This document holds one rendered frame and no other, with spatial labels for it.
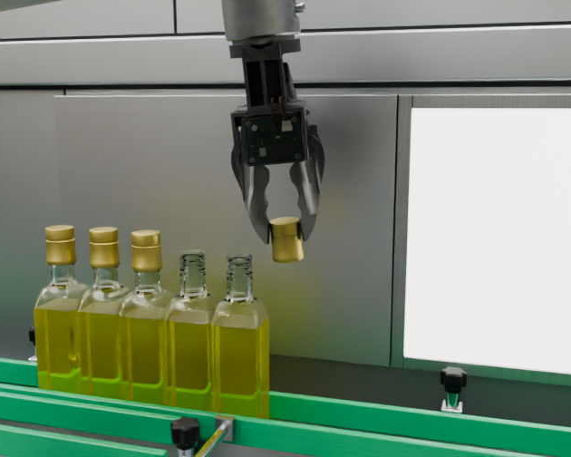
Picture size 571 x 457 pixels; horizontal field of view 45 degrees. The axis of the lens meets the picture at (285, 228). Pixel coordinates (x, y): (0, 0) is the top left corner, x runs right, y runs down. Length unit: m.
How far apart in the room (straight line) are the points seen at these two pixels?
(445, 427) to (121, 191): 0.52
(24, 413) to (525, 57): 0.71
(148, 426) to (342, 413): 0.22
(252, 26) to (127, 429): 0.46
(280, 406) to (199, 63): 0.44
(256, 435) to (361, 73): 0.44
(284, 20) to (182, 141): 0.30
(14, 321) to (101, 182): 0.29
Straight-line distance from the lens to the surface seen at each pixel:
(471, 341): 0.88
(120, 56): 0.97
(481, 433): 0.83
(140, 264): 0.81
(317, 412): 0.85
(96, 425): 0.86
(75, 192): 1.01
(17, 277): 1.13
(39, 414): 0.89
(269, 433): 0.79
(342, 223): 0.86
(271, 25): 0.67
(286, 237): 0.74
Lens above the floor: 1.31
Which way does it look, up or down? 10 degrees down
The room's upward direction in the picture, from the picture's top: straight up
